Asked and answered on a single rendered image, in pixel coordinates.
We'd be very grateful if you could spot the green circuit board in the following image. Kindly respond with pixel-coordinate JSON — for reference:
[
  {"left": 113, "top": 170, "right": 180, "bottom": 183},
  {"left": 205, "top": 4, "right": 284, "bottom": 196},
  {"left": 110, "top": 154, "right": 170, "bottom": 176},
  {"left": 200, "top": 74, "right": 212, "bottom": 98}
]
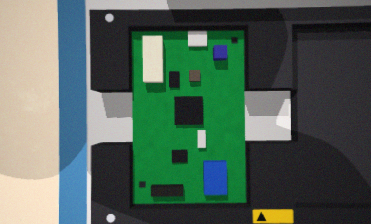
[{"left": 132, "top": 31, "right": 246, "bottom": 204}]

